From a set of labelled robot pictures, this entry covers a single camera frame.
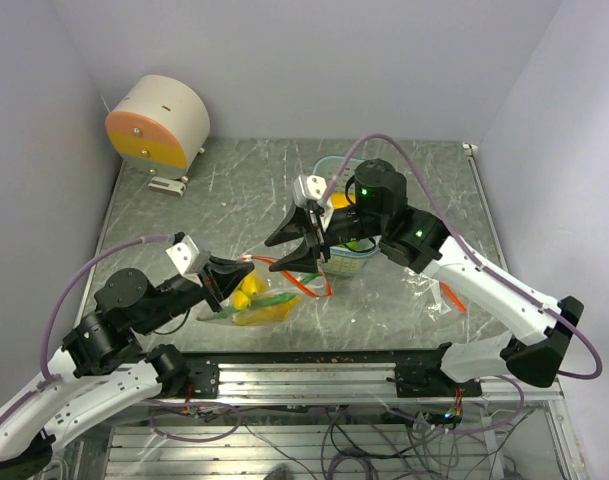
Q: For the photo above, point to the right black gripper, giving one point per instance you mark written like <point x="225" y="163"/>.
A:
<point x="294" y="226"/>

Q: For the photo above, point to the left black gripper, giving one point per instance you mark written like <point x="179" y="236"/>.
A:
<point x="221" y="278"/>

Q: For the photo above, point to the yellow toy banana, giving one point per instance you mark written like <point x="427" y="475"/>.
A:
<point x="255" y="304"/>

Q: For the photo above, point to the green toy pepper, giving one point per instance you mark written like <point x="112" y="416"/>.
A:
<point x="264" y="302"/>

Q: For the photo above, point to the clear zip bag orange zipper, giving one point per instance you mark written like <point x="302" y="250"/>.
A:
<point x="264" y="295"/>

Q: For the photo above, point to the light blue plastic basket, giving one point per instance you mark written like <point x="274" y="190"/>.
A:
<point x="344" y="262"/>

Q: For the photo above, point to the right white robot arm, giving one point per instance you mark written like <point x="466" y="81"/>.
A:
<point x="539" y="327"/>

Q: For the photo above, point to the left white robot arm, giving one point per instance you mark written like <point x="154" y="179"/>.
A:
<point x="100" y="368"/>

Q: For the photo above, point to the yellow toy mango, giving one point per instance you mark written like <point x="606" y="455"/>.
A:
<point x="341" y="200"/>

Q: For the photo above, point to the round cream drawer box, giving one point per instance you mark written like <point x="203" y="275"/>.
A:
<point x="159" y="127"/>

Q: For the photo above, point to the white corner clip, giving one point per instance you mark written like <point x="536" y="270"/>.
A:
<point x="470" y="149"/>

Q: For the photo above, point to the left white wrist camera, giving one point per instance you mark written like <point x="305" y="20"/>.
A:
<point x="188" y="256"/>

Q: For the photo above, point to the small white bracket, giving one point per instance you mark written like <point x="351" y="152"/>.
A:
<point x="167" y="186"/>

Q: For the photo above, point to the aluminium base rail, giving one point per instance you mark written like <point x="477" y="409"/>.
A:
<point x="286" y="383"/>

